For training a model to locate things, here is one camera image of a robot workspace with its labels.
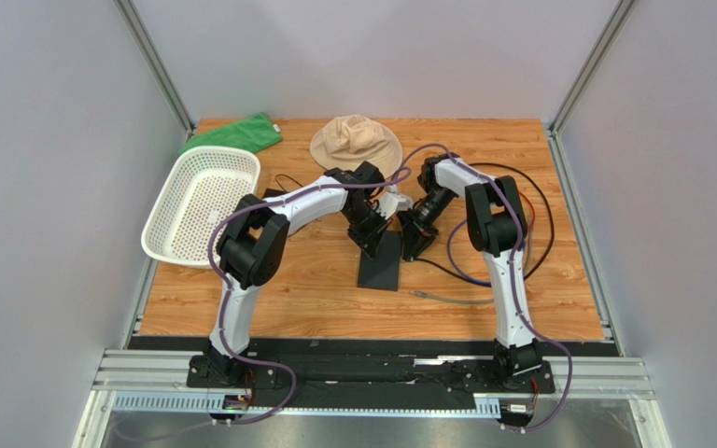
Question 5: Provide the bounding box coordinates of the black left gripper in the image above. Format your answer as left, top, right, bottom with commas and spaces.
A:
343, 204, 392, 261

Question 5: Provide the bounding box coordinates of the black Mercury network switch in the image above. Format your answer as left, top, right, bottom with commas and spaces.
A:
357, 231, 402, 291

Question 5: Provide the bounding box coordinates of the blue ethernet cable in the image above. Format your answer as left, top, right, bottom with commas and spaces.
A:
446, 218, 493, 288

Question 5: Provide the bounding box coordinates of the black ethernet cable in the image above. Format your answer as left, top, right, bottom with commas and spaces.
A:
409, 162, 556, 288

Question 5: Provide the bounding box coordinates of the red ethernet cable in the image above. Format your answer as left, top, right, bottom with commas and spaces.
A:
518, 192, 537, 241

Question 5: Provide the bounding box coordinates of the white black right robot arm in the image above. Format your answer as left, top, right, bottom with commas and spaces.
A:
398, 153, 542, 390

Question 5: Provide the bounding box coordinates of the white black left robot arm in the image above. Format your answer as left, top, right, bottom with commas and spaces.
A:
187, 162, 399, 387

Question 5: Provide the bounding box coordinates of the beige bucket hat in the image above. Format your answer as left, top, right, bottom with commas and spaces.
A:
309, 114, 403, 177

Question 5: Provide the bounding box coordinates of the green cloth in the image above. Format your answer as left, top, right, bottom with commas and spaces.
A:
177, 113, 282, 155

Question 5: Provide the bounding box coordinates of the white perforated plastic basket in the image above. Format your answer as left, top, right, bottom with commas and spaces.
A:
141, 146, 261, 269

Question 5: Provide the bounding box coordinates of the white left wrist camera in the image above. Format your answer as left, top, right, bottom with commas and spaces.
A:
376, 189, 414, 220

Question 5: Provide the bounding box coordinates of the grey ethernet cable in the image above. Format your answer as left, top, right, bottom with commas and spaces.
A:
409, 289, 497, 305

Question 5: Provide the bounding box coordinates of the aluminium front rail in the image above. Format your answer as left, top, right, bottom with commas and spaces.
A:
73, 350, 671, 447

